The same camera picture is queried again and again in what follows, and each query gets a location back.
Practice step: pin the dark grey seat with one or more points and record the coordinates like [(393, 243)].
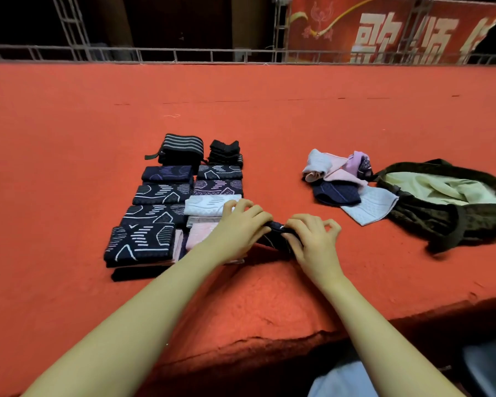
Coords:
[(489, 368)]

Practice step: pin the single black purple-lined sock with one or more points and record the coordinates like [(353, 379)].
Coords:
[(217, 187)]

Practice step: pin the single black white-patterned sock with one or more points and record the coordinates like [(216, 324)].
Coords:
[(161, 192), (153, 215), (277, 240)]

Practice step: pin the person's left forearm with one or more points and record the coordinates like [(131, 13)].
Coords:
[(116, 339)]

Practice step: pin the dark brown door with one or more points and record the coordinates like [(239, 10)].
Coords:
[(178, 20)]

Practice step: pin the grey metal truss tower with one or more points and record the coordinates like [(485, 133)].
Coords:
[(71, 27), (417, 29), (282, 29)]

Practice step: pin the heap of dark patterned socks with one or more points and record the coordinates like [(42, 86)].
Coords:
[(335, 163)]

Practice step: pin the person's right hand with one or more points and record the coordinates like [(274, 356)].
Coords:
[(314, 252)]

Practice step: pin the single navy blue-lined sock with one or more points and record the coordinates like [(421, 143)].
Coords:
[(167, 173)]

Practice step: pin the person's right forearm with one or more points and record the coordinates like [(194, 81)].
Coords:
[(397, 343)]

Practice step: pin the single black white-lined sock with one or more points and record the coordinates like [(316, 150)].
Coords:
[(139, 242)]

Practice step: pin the person's pale blue clothing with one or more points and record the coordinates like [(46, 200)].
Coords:
[(343, 383)]

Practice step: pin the red banner with white print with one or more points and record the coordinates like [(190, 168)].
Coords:
[(331, 29)]

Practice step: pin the single pale pink sock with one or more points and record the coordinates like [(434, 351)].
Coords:
[(198, 235), (178, 244)]

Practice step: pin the single navy striped sock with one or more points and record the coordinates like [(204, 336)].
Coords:
[(337, 192)]

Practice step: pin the single black grey-striped sock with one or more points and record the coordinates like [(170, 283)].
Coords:
[(221, 172)]

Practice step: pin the single navy purple-cuffed sock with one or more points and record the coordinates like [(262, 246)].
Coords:
[(145, 270)]

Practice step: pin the person's left hand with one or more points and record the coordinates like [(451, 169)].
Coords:
[(238, 231)]

